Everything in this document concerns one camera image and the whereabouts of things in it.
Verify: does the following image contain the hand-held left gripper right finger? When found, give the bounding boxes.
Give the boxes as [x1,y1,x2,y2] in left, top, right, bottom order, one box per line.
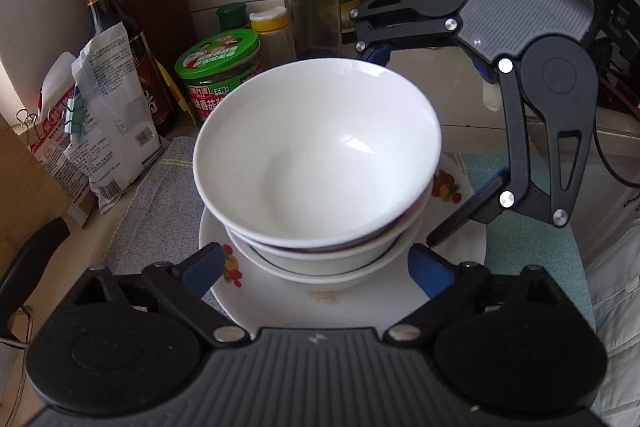
[386,244,571,349]

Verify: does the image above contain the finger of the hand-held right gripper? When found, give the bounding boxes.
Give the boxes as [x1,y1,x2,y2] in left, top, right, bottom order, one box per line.
[350,0,458,68]
[425,59,593,248]

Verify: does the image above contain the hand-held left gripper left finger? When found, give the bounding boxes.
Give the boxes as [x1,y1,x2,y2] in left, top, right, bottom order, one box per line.
[70,243,251,349]

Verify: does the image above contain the white fruit-print plate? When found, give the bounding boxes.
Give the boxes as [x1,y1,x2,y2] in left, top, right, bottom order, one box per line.
[199,152,488,333]

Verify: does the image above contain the small white floral bowl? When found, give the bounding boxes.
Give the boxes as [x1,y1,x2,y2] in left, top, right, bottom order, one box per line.
[225,187,432,264]
[249,232,417,286]

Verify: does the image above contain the large white floral bowl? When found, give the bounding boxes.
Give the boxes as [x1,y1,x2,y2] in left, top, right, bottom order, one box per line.
[193,59,443,250]

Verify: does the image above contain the clear bottle with red cap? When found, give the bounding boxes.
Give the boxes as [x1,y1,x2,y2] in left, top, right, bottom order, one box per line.
[287,0,343,60]

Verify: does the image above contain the grey plaid mat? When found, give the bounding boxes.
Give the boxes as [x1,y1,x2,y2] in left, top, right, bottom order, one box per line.
[102,136,471,308]

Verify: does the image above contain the teal cloth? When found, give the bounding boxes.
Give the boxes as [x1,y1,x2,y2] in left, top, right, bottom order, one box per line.
[450,152,597,343]

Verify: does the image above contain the yellow lid spice jar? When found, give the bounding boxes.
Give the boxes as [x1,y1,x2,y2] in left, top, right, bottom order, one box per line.
[249,7,297,68]

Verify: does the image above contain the green cap bottle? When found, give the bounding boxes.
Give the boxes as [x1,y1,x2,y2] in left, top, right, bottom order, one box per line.
[216,3,251,32]

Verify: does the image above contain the green lid jar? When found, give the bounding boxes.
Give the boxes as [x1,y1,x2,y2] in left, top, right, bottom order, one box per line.
[174,29,263,125]

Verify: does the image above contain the white plastic bag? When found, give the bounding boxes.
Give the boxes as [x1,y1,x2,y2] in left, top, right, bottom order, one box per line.
[72,22,163,215]

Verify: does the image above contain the white quilted fabric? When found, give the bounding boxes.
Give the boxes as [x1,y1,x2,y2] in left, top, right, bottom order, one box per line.
[584,187,640,427]

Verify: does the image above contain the red and white bag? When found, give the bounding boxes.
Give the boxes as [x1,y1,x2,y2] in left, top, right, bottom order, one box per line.
[27,52,96,228]

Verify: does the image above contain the dark soy sauce bottle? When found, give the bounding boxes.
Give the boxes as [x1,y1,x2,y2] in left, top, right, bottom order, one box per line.
[74,0,176,138]

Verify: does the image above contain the green binder clip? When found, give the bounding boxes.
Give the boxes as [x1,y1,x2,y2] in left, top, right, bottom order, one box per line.
[62,99,84,136]

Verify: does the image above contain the metal binder clip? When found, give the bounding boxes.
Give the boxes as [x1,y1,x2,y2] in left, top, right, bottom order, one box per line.
[16,108,44,138]

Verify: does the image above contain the black cable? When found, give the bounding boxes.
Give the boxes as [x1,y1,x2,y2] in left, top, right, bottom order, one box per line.
[592,127,640,188]

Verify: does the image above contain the kitchen knife with black handle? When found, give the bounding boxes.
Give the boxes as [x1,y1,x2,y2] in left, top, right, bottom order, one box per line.
[0,217,71,338]

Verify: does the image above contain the metal wire rack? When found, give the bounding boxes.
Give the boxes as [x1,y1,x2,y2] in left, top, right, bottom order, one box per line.
[0,304,32,413]

